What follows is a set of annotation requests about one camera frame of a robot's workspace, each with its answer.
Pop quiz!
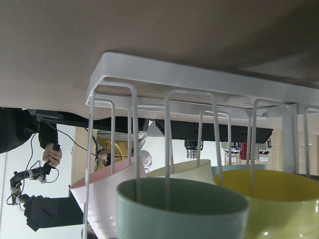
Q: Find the operator hand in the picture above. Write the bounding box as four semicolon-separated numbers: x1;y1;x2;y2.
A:
42;143;62;168

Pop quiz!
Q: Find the green plastic cup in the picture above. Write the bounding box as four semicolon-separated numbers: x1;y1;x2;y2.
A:
117;178;250;239

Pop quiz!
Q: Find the pink plastic cup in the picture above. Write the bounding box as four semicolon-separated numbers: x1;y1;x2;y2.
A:
69;156;148;239

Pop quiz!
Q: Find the cream white plastic cup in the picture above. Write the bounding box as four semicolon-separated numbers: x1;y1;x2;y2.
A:
146;159;215;185

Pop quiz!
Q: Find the light blue plastic cup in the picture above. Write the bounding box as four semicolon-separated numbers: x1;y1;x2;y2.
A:
211;164;266;177

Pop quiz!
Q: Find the yellow plastic cup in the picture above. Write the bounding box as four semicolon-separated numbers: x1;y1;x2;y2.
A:
222;169;319;239

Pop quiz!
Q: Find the operator in black clothes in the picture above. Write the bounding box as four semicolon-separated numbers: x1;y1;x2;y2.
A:
0;107;58;153

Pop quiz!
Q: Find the white wire cup rack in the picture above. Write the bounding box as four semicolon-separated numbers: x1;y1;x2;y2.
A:
81;51;319;239

